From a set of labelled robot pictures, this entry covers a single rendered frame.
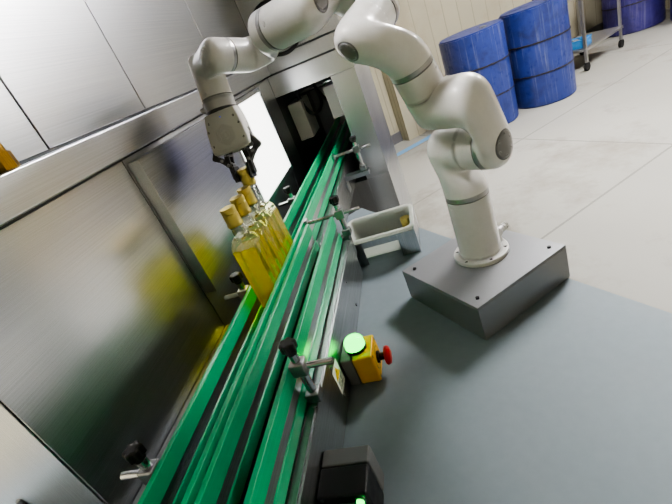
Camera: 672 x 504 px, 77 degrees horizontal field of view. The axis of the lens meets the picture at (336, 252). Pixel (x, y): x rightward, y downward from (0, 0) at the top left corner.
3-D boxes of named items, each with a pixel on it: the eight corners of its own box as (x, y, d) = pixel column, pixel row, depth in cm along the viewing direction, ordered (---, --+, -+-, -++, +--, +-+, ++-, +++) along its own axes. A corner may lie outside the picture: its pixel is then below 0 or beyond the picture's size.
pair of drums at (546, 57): (446, 134, 471) (424, 46, 430) (529, 89, 504) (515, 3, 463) (500, 136, 403) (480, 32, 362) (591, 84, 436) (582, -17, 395)
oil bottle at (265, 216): (283, 278, 116) (248, 210, 107) (301, 273, 115) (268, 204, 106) (278, 290, 112) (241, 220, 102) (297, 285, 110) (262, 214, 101)
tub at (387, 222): (356, 241, 148) (347, 220, 145) (418, 224, 142) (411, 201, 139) (351, 268, 134) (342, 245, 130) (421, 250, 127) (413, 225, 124)
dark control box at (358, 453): (341, 480, 73) (323, 449, 69) (385, 475, 70) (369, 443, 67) (335, 531, 66) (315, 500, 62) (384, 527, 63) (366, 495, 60)
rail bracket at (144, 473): (157, 493, 68) (108, 440, 63) (192, 489, 67) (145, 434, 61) (144, 518, 65) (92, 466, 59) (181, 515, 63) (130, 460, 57)
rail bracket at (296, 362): (312, 391, 75) (281, 335, 70) (350, 384, 73) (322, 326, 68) (308, 409, 72) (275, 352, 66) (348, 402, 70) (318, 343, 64)
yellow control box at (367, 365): (354, 364, 96) (342, 340, 93) (385, 357, 94) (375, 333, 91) (351, 387, 90) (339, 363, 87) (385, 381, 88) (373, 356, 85)
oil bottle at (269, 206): (286, 267, 122) (253, 202, 112) (304, 262, 120) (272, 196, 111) (282, 278, 117) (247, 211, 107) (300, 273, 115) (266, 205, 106)
